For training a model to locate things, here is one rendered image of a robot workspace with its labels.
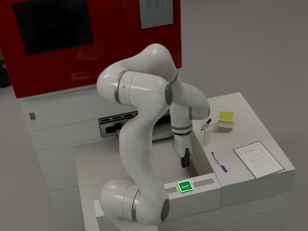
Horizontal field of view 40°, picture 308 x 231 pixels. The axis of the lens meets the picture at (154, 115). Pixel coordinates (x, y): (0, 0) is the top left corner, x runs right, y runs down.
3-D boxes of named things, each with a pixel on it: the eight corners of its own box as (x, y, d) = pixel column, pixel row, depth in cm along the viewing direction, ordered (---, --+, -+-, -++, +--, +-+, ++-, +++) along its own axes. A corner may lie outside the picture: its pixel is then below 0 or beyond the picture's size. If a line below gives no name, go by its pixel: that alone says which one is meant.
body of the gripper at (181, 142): (169, 123, 172) (172, 147, 177) (176, 135, 163) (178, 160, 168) (187, 120, 173) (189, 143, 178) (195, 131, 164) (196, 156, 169)
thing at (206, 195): (97, 220, 191) (92, 200, 183) (213, 193, 200) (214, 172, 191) (100, 237, 184) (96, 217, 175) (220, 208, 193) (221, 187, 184)
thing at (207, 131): (200, 137, 209) (200, 116, 201) (207, 135, 210) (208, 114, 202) (204, 145, 205) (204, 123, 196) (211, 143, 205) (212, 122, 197)
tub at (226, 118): (218, 120, 219) (219, 110, 214) (233, 122, 217) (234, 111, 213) (217, 129, 213) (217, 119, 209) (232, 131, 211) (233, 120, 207)
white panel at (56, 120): (35, 151, 230) (16, 90, 205) (179, 121, 243) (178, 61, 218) (35, 155, 227) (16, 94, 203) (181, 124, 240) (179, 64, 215)
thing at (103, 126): (101, 136, 232) (99, 123, 226) (178, 120, 239) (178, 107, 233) (102, 138, 231) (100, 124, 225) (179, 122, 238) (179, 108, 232)
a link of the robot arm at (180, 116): (196, 118, 169) (173, 117, 172) (194, 88, 163) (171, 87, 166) (191, 128, 162) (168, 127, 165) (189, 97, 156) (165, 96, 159)
